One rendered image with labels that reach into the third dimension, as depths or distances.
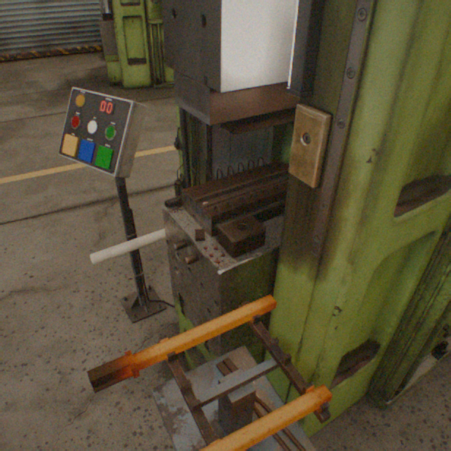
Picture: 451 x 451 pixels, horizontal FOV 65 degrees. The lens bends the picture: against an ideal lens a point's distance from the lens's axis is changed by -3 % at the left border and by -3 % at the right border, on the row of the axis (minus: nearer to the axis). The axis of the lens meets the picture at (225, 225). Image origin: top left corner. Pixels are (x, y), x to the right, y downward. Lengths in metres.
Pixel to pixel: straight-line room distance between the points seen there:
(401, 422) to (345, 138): 1.43
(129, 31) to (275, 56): 5.00
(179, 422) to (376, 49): 0.93
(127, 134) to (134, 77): 4.56
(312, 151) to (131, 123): 0.76
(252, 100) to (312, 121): 0.23
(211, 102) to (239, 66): 0.11
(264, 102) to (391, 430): 1.48
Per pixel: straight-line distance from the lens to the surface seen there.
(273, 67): 0.94
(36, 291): 2.45
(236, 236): 1.01
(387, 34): 0.72
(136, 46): 5.90
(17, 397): 2.03
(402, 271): 1.31
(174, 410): 1.04
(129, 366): 0.81
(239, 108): 0.97
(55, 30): 8.87
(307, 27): 0.78
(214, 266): 1.02
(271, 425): 0.73
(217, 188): 1.21
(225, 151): 1.33
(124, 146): 1.39
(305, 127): 0.83
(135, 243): 1.57
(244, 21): 0.87
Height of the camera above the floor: 1.61
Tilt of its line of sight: 37 degrees down
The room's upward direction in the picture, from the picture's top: 1 degrees clockwise
